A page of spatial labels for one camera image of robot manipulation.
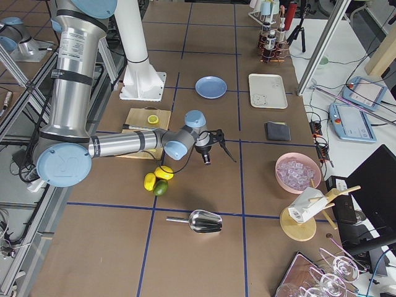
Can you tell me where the copper wire bottle rack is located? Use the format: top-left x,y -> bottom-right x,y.
257,32 -> 289,63

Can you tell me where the blue plate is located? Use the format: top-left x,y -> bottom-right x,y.
195,76 -> 228,100

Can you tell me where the tea bottle front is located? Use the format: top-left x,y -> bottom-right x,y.
275,23 -> 285,49

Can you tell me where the yellow lemon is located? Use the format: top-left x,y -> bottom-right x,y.
154,166 -> 174,180
144,173 -> 157,191

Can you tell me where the steel ice scoop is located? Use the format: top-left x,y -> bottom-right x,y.
166,210 -> 223,234

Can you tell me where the black monitor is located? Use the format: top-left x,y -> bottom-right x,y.
346,144 -> 395,255

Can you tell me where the blue teach pendant far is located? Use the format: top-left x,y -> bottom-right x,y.
342,76 -> 387,111

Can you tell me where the yellow lemon front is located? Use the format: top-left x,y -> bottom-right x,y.
144,173 -> 157,191

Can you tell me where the black tripod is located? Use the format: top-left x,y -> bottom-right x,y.
286,4 -> 311,53

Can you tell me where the aluminium frame post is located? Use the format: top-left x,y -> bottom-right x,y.
296,0 -> 351,96

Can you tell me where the tea bottle right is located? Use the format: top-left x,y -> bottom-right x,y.
258,21 -> 271,50

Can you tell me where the wooden cutting board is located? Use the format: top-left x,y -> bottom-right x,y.
121,108 -> 171,160

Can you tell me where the tea bottle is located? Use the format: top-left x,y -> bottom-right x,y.
265,30 -> 276,59
275,23 -> 285,49
258,21 -> 271,50

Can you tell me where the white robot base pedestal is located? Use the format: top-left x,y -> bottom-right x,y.
114,0 -> 166,101

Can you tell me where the steel muddler black cap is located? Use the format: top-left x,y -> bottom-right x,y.
121,124 -> 160,133

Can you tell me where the blue teach pendant near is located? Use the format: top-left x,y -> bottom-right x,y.
329,103 -> 377,143

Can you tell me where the wine glass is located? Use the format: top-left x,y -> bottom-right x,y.
275,248 -> 363,297

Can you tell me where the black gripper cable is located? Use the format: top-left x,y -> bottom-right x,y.
148,130 -> 217,174

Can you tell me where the green avocado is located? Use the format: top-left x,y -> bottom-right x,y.
153,179 -> 168,196

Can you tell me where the cream bear tray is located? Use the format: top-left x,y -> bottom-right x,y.
248,74 -> 288,109

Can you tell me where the red bottle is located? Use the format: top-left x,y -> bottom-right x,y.
284,1 -> 298,30

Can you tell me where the blue teach pendant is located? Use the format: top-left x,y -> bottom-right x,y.
342,76 -> 387,111
329,103 -> 377,143

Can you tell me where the grey yellow cloth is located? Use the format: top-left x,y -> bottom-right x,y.
264,121 -> 291,141

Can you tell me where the yellow lemon rear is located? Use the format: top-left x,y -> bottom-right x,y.
154,166 -> 174,180

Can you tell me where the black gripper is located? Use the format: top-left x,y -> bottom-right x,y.
194,129 -> 236,165

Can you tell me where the tea bottle left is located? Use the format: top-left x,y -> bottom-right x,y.
265,30 -> 276,59

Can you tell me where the pink bowl of ice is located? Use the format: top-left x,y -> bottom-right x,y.
275,152 -> 322,194

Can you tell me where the white milk carton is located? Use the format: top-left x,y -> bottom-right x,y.
288,187 -> 328,223

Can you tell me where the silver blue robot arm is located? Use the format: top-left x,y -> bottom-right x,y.
1,17 -> 54,62
33,1 -> 225,187

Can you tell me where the lemon half slice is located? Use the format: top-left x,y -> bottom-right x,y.
147,114 -> 159,125

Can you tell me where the white wire rack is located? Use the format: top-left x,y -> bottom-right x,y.
248,0 -> 280,24

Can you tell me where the wooden stand round base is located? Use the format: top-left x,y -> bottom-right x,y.
280,186 -> 361,241

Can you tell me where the green bowl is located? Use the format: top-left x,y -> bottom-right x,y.
317,56 -> 329,69

